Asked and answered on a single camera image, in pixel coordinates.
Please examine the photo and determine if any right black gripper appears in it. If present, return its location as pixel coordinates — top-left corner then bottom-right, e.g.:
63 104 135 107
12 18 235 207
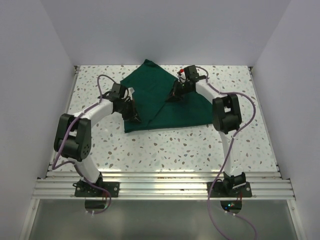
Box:
166 79 193 103

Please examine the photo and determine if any green surgical drape cloth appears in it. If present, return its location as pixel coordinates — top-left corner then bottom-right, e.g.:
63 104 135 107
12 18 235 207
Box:
120 59 213 133

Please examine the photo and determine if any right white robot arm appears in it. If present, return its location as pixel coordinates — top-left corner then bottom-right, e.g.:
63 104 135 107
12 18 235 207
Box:
167 65 246 197

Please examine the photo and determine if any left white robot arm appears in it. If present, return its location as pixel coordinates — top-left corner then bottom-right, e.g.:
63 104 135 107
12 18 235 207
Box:
52 83 142 197

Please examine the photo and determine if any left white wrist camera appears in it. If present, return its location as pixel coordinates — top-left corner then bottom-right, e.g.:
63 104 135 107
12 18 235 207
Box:
128 87 135 97

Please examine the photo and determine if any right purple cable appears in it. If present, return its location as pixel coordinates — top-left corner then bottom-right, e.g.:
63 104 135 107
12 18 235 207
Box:
194 65 258 240

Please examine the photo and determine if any purple cable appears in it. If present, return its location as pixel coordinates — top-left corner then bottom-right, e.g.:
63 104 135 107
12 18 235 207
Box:
51 74 118 216
194 65 258 240

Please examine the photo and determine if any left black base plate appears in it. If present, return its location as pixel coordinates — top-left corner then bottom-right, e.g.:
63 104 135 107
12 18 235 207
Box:
72 180 120 198

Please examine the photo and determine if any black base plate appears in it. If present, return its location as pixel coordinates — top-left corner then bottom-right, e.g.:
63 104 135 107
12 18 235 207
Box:
72 180 120 198
210 180 253 198

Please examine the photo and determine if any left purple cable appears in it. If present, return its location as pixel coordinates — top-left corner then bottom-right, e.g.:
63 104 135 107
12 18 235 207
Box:
51 74 118 216

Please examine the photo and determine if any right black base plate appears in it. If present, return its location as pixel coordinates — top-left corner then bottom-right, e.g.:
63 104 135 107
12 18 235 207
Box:
210 180 253 198

